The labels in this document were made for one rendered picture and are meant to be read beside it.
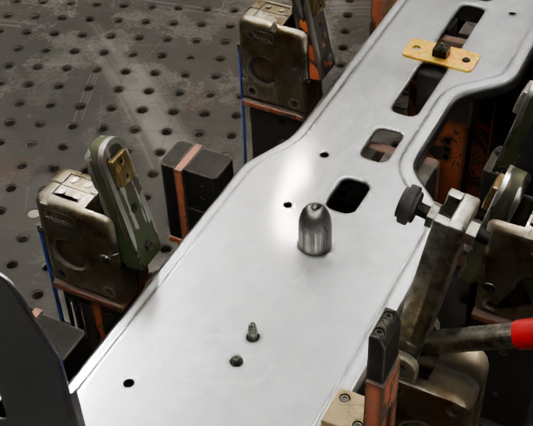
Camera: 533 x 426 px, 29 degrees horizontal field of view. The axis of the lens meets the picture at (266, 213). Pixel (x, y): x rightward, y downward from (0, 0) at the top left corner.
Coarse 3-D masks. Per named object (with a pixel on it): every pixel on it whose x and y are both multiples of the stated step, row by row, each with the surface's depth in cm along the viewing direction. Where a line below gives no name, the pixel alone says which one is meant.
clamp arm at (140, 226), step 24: (96, 144) 91; (120, 144) 93; (96, 168) 92; (120, 168) 92; (120, 192) 94; (120, 216) 94; (144, 216) 97; (120, 240) 97; (144, 240) 98; (144, 264) 98
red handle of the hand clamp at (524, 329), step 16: (528, 320) 73; (432, 336) 79; (448, 336) 78; (464, 336) 76; (480, 336) 76; (496, 336) 75; (512, 336) 74; (528, 336) 73; (432, 352) 79; (448, 352) 78
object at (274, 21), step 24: (264, 0) 121; (240, 24) 119; (264, 24) 118; (288, 24) 119; (240, 48) 122; (264, 48) 120; (288, 48) 118; (240, 72) 125; (264, 72) 123; (288, 72) 120; (240, 96) 128; (264, 96) 125; (288, 96) 123; (312, 96) 124; (264, 120) 128; (288, 120) 126; (264, 144) 130
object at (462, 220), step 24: (408, 192) 70; (456, 192) 71; (408, 216) 70; (432, 216) 70; (456, 216) 69; (432, 240) 70; (456, 240) 69; (480, 240) 70; (432, 264) 71; (456, 264) 74; (432, 288) 73; (408, 312) 76; (432, 312) 74; (408, 336) 77
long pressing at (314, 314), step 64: (448, 0) 128; (512, 0) 128; (384, 64) 119; (512, 64) 118; (320, 128) 111; (384, 128) 111; (256, 192) 104; (320, 192) 103; (384, 192) 103; (192, 256) 97; (256, 256) 97; (320, 256) 97; (384, 256) 96; (128, 320) 92; (192, 320) 91; (256, 320) 91; (320, 320) 91; (192, 384) 86; (256, 384) 86; (320, 384) 86
